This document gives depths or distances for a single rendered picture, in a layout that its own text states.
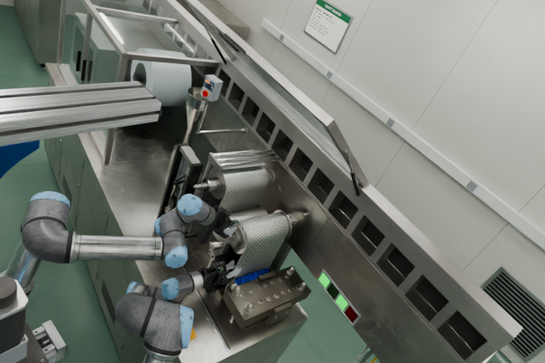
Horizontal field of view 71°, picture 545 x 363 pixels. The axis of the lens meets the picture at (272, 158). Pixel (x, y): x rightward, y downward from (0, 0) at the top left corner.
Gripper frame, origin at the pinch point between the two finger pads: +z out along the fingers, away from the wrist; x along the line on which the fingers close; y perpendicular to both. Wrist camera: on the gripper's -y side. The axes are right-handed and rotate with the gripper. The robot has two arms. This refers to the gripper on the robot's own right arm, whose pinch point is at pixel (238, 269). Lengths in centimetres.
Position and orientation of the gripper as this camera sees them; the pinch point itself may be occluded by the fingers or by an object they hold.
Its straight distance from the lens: 179.9
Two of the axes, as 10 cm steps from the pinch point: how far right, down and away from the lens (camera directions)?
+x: -5.5, -6.2, 5.6
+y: 3.5, -7.8, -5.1
